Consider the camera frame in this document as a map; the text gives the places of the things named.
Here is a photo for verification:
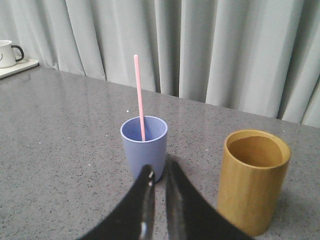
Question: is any pink chopstick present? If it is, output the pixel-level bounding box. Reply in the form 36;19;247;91
133;54;146;142

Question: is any white tray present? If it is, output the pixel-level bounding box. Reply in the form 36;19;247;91
0;58;39;79

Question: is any white mug black handle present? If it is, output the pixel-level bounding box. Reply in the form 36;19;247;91
0;40;25;69

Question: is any blue plastic cup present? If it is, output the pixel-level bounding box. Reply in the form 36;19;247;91
120;115;169;183

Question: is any grey curtain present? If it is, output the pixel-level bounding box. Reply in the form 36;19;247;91
0;0;320;127

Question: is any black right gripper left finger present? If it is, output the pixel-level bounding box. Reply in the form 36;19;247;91
81;164;155;240

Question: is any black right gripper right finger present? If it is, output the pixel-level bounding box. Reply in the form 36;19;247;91
166;160;252;240

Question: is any bamboo cylindrical holder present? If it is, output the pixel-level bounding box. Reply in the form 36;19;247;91
217;129;291;237

